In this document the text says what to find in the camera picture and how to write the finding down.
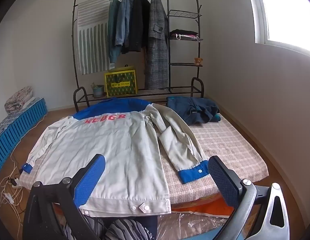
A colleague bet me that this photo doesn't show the pink plaid bed blanket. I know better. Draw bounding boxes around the pink plaid bed blanket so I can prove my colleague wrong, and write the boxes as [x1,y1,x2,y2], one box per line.
[20,97,269,203]

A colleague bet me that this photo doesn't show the blue denim jacket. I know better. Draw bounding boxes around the blue denim jacket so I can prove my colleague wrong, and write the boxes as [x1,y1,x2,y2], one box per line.
[115,0,134,47]

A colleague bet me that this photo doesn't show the small potted plant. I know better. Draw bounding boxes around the small potted plant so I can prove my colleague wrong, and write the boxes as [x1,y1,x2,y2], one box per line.
[90,82,105,98]

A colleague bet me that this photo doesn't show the floral bedding bundle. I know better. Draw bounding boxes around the floral bedding bundle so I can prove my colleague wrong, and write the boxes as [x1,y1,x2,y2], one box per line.
[4,86,34,115]

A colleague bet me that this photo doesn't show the brown wooden board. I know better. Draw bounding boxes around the brown wooden board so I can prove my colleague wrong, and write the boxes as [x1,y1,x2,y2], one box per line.
[142,47,148,77]

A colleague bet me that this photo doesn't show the white and blue work jacket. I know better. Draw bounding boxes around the white and blue work jacket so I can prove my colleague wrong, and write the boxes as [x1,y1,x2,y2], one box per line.
[21,97,210,217]

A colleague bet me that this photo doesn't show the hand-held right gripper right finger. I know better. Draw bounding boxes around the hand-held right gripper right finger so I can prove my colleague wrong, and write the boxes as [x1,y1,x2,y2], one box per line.
[207,155,291,240]

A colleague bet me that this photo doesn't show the green striped white cloth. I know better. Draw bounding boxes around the green striped white cloth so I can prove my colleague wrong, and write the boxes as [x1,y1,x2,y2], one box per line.
[76,0,115,75]

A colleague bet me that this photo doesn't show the navy blue folded clothes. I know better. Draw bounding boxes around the navy blue folded clothes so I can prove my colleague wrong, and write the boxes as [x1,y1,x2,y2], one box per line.
[166,96,222,125]

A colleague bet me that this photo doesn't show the yellow and green bag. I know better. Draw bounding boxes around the yellow and green bag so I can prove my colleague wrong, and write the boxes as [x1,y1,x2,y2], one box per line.
[103,65,138,98]

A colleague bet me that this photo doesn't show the blue slatted plastic crate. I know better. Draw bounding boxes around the blue slatted plastic crate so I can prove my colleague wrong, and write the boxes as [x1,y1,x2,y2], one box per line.
[0,97,48,180]

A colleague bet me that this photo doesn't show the folded black and pink clothes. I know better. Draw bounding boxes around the folded black and pink clothes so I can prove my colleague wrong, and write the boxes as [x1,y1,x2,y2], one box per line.
[169,29,198,40]

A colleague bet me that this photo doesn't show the zebra striped pants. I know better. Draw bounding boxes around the zebra striped pants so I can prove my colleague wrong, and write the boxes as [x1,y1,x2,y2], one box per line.
[63,215,158,240]

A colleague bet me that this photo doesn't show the black metal clothes rack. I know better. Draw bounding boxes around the black metal clothes rack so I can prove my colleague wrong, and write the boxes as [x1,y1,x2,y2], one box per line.
[71,0,205,113]

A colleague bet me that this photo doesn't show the black coat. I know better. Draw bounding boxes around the black coat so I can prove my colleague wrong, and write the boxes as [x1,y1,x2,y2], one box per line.
[121,0,151,54]

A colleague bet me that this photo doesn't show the orange sheet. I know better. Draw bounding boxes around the orange sheet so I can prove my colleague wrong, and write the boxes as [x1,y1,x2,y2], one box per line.
[170,192,235,218]

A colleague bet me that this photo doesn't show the white cables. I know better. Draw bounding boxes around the white cables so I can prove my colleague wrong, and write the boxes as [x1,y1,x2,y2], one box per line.
[0,152,27,220]

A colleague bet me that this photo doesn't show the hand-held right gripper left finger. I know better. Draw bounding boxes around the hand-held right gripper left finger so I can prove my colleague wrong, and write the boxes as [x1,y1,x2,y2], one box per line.
[22,154,106,240]

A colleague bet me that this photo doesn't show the clear plastic sheet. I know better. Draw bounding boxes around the clear plastic sheet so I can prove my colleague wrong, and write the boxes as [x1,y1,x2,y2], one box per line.
[157,210,235,240]

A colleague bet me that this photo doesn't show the grey plaid coat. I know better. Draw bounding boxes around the grey plaid coat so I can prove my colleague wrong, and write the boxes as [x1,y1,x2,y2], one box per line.
[144,0,169,90]

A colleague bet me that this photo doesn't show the teal denim jacket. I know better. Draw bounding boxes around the teal denim jacket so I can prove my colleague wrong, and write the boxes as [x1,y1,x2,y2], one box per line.
[107,0,121,64]

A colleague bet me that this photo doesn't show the white framed window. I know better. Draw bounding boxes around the white framed window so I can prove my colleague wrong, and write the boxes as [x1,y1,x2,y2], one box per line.
[245,0,310,55]

